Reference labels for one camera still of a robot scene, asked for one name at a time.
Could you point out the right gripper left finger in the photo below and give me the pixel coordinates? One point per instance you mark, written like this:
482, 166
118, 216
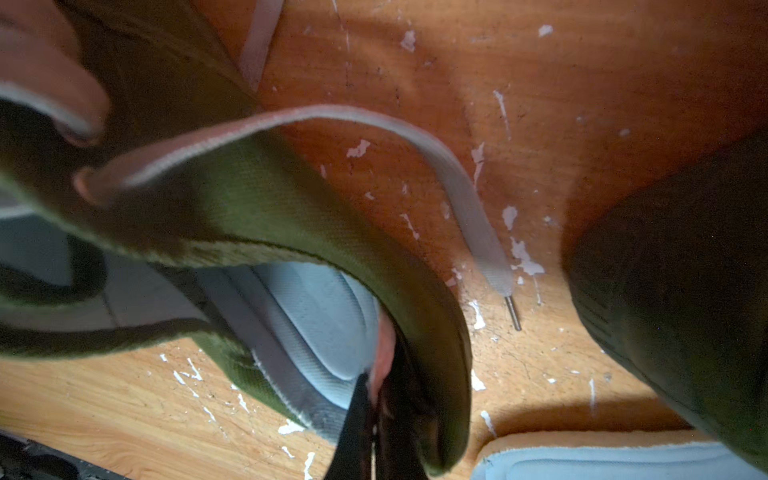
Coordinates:
353, 455

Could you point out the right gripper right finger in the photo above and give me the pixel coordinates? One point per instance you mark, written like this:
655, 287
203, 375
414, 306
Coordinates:
396, 456

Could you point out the grey insole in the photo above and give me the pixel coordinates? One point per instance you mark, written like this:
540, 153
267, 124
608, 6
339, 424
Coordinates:
295, 336
593, 455

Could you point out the green shoe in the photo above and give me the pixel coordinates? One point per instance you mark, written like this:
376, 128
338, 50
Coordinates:
127, 125
672, 284

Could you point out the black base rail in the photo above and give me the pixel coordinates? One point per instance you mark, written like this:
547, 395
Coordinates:
24, 459

